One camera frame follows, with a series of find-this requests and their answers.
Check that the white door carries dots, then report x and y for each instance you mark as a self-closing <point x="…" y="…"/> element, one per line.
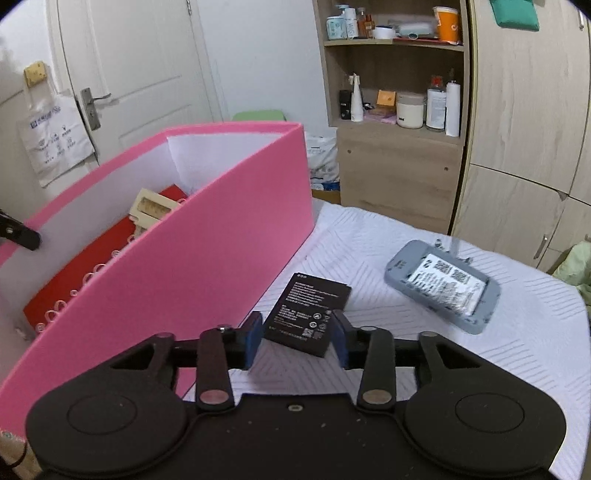
<point x="138" y="55"/>

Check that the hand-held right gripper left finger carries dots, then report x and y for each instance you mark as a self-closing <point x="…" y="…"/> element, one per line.
<point x="255" y="341"/>

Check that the black battery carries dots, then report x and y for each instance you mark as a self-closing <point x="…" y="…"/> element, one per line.
<point x="304" y="314"/>

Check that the small white bottle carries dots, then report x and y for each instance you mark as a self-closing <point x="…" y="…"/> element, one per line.
<point x="352" y="25"/>

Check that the white round jar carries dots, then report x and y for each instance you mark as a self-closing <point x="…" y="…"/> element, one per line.
<point x="410" y="111"/>

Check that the green chair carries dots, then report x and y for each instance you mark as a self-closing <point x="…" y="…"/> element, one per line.
<point x="258" y="115"/>

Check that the white squeeze tube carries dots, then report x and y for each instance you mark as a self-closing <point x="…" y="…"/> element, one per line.
<point x="356" y="104"/>

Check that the small wooden box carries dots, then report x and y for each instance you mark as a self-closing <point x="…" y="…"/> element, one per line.
<point x="386" y="98"/>

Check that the clear storage case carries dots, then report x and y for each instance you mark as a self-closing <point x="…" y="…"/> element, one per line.
<point x="411" y="26"/>

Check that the wooden shelf unit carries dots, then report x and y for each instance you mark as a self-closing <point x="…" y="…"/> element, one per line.
<point x="392" y="170"/>

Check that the small black bottle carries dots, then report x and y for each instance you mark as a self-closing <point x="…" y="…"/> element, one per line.
<point x="345" y="106"/>

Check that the pink cardboard box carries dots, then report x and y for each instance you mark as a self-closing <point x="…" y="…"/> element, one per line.
<point x="207" y="258"/>

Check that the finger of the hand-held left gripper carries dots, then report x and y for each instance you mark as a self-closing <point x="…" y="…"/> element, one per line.
<point x="21" y="233"/>

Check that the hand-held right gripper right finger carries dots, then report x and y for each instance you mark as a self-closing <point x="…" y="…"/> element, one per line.
<point x="340" y="339"/>

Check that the white patterned table cloth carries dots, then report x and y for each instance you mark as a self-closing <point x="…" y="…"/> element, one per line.
<point x="531" y="323"/>

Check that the white plastic bag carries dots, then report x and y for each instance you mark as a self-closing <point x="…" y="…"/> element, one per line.
<point x="323" y="157"/>

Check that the orange paper cup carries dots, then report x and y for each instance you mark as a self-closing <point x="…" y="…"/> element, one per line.
<point x="446" y="25"/>

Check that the teal labelled pump jar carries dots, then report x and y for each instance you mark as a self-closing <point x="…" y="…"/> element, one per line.
<point x="336" y="27"/>

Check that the small brown bottle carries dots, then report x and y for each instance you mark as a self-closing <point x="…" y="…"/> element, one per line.
<point x="365" y="25"/>

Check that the white printed tote bag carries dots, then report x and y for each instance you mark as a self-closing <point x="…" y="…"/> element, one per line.
<point x="55" y="143"/>

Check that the tall labelled bottle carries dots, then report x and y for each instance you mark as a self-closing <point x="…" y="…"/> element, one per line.
<point x="436" y="106"/>

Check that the green garment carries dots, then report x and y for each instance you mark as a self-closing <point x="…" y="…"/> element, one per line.
<point x="575" y="272"/>

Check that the tall white cylinder bottle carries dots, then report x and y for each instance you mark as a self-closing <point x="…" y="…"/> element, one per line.
<point x="453" y="110"/>

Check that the teal hanging bag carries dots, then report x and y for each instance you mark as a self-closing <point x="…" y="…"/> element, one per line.
<point x="515" y="14"/>

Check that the light wood wardrobe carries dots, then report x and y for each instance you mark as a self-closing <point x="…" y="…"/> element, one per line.
<point x="517" y="138"/>

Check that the grey labelled router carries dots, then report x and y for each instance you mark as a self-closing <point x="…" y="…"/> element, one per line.
<point x="452" y="286"/>

